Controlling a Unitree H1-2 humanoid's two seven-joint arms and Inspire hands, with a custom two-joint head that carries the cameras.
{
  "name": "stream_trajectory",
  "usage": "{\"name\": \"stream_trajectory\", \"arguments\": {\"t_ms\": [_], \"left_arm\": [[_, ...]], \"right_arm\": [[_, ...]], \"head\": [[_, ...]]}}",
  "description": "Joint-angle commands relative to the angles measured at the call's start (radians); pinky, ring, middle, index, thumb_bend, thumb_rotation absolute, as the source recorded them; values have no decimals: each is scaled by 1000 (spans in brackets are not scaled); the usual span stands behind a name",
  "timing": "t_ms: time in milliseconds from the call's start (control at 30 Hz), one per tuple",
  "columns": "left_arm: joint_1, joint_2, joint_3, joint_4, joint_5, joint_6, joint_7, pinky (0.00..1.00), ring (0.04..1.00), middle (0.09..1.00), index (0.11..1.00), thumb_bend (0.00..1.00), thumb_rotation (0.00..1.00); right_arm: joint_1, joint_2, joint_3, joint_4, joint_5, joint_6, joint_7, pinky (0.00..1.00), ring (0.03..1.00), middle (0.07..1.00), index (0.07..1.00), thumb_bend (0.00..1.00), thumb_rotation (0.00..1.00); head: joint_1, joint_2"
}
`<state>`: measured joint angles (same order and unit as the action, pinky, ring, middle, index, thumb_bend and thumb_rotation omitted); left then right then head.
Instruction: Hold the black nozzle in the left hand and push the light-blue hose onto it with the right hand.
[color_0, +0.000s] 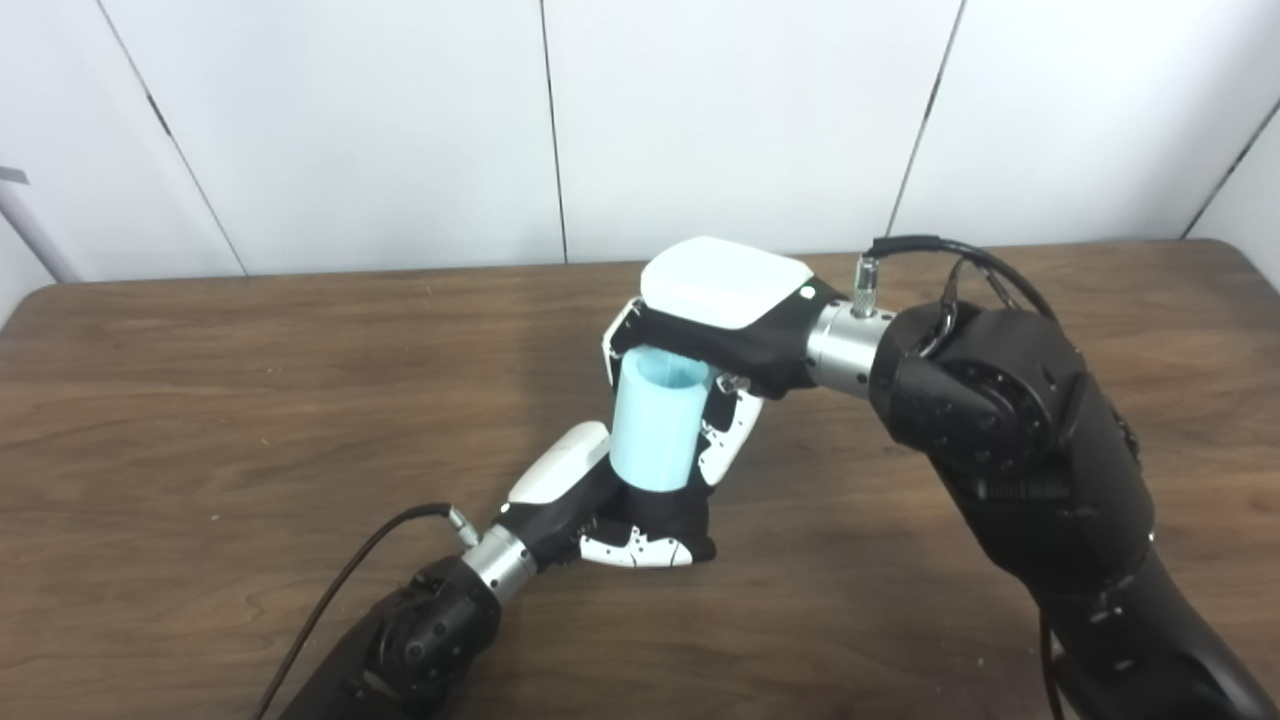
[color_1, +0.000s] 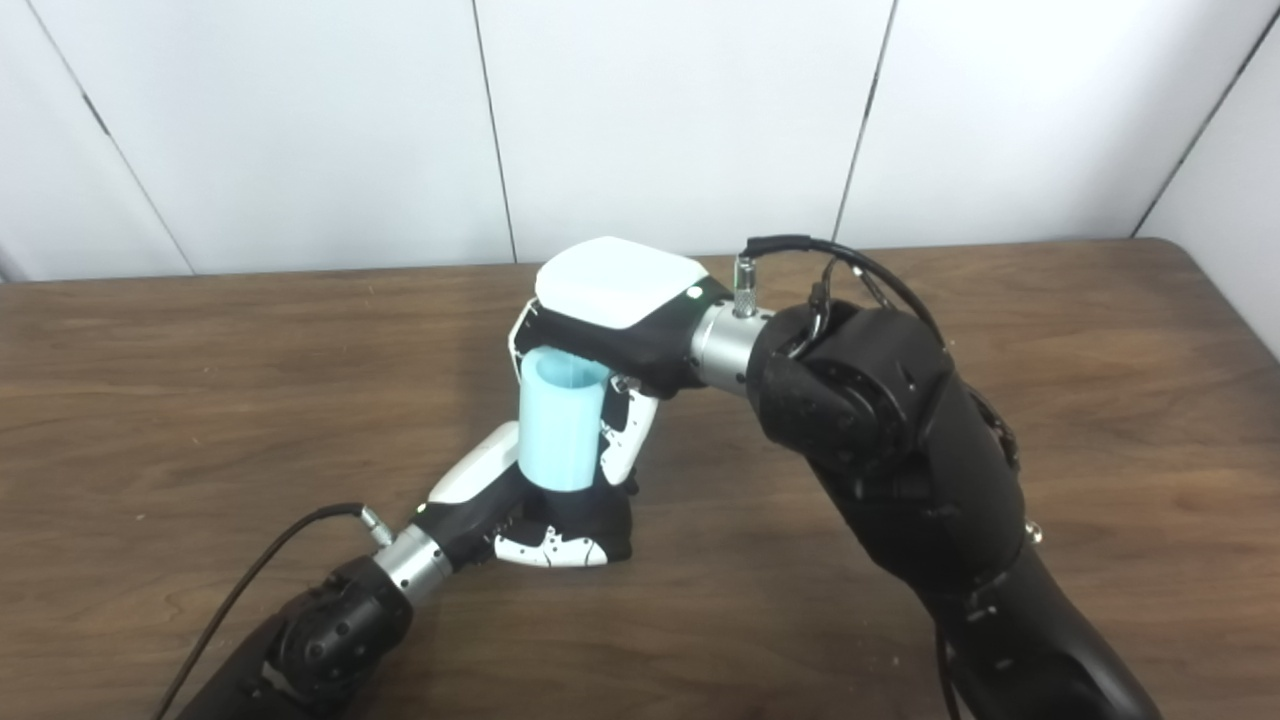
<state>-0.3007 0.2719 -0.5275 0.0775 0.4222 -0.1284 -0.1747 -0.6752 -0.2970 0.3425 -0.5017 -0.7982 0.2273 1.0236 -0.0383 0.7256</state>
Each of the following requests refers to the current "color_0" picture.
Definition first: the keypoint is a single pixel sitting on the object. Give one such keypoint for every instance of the black flared nozzle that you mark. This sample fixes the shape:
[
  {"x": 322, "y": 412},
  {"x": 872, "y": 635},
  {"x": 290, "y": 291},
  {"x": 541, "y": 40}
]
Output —
[{"x": 670, "y": 510}]

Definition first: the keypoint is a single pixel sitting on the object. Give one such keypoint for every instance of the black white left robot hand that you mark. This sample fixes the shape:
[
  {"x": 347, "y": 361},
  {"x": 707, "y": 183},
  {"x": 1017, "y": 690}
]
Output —
[{"x": 560, "y": 480}]

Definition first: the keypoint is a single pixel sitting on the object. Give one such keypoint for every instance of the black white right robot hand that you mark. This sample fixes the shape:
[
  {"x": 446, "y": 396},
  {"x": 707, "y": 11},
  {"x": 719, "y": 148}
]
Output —
[{"x": 730, "y": 290}]

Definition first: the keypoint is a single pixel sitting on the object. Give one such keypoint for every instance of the white wall post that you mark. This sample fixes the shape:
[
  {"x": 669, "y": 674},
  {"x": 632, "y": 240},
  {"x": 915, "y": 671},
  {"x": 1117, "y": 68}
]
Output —
[{"x": 35, "y": 235}]

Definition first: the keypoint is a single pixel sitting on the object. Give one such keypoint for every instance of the grey tape strip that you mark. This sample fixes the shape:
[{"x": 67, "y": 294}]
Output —
[{"x": 12, "y": 175}]

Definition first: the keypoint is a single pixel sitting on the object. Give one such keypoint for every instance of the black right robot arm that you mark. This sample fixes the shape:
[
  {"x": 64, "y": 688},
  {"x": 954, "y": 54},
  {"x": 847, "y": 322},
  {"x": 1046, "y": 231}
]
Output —
[{"x": 1020, "y": 450}]

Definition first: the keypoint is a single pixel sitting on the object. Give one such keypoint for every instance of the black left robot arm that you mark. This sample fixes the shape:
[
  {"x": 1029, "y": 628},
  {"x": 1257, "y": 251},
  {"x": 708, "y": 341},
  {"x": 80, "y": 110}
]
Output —
[{"x": 400, "y": 650}]

